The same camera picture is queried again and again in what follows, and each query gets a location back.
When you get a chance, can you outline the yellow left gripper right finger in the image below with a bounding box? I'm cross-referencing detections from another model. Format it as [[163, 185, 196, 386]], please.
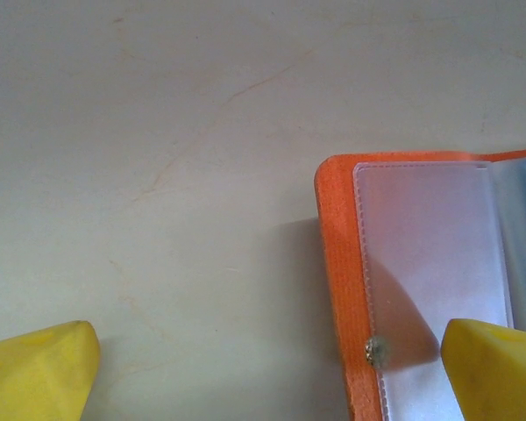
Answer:
[[439, 318, 526, 421]]

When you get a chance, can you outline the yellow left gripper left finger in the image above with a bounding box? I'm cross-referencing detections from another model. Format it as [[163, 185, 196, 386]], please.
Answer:
[[0, 319, 103, 421]]

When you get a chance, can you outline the orange card holder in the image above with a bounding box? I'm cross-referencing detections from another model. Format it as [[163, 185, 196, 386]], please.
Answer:
[[314, 147, 526, 421]]

